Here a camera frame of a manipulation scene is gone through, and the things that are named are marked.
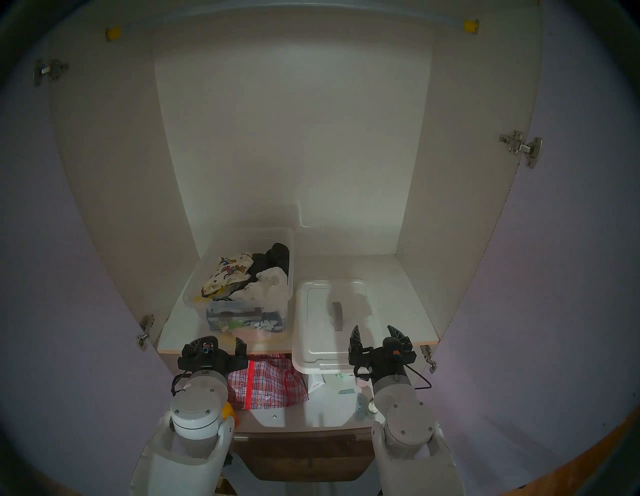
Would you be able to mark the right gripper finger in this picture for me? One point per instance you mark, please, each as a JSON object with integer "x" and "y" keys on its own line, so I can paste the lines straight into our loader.
{"x": 356, "y": 340}
{"x": 400, "y": 340}

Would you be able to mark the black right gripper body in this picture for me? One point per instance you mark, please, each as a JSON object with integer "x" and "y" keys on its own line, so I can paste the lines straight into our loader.
{"x": 380, "y": 365}

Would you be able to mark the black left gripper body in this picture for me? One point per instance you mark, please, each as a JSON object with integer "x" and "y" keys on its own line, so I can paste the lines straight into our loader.
{"x": 212, "y": 361}

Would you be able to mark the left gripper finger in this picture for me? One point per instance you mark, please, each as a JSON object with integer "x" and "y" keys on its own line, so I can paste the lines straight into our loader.
{"x": 240, "y": 349}
{"x": 188, "y": 350}

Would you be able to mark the white bin lid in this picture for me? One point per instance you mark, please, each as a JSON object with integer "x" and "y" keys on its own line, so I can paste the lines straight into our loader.
{"x": 320, "y": 325}

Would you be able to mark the cream cartoon print garment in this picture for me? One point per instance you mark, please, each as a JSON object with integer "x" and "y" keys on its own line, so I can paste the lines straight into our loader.
{"x": 225, "y": 275}

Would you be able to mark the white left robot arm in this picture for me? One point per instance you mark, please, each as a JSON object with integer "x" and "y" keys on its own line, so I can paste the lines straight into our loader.
{"x": 195, "y": 415}

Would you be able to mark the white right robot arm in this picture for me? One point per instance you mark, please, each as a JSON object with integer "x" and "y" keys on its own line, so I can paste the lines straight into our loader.
{"x": 405, "y": 425}

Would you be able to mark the yellow bin clip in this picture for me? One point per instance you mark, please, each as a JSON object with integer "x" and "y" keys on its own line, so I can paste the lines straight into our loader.
{"x": 202, "y": 299}

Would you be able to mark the clear plastic storage bin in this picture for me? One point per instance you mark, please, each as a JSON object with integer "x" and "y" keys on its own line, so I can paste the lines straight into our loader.
{"x": 280, "y": 300}

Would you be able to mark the small pink cup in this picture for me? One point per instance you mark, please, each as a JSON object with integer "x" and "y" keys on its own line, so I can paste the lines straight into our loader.
{"x": 361, "y": 382}

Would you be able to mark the steel cabinet hinge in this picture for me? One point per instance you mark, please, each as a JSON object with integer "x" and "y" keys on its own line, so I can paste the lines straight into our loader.
{"x": 522, "y": 147}
{"x": 145, "y": 330}
{"x": 47, "y": 71}
{"x": 428, "y": 357}

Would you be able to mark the navy leaf print garment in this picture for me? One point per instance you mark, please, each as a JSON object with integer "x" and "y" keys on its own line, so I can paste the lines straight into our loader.
{"x": 272, "y": 320}

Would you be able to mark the red plaid woven bag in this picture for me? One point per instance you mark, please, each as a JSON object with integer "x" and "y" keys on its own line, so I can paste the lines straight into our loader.
{"x": 265, "y": 385}

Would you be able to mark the small teal grey object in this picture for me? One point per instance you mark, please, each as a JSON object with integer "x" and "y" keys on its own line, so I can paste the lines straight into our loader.
{"x": 361, "y": 405}

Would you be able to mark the orange juice bottle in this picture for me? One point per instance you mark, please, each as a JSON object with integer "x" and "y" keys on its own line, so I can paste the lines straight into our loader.
{"x": 229, "y": 412}

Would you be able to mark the small white paper box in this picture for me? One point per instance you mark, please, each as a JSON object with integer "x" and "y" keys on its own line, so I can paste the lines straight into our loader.
{"x": 315, "y": 384}

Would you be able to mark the white garment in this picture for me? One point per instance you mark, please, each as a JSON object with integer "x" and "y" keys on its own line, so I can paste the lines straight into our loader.
{"x": 265, "y": 285}

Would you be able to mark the black garment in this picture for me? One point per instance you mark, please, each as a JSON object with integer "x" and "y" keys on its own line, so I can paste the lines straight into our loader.
{"x": 272, "y": 257}

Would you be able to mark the lavender wardrobe door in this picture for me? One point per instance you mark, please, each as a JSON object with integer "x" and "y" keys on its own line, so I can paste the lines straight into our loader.
{"x": 550, "y": 300}
{"x": 75, "y": 300}

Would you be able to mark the pale wardrobe hanging rod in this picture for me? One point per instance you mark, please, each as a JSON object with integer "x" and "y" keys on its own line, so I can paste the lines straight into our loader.
{"x": 440, "y": 18}

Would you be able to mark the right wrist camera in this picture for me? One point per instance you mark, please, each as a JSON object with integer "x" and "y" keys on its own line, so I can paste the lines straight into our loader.
{"x": 392, "y": 347}

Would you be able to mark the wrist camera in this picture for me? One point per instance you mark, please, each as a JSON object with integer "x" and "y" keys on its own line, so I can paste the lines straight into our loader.
{"x": 206, "y": 346}
{"x": 392, "y": 347}

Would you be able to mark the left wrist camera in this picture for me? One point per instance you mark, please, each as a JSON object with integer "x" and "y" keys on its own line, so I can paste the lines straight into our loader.
{"x": 206, "y": 346}

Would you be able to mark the yellow rod bracket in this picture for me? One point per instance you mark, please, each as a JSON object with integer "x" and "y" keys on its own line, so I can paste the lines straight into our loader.
{"x": 470, "y": 26}
{"x": 113, "y": 33}

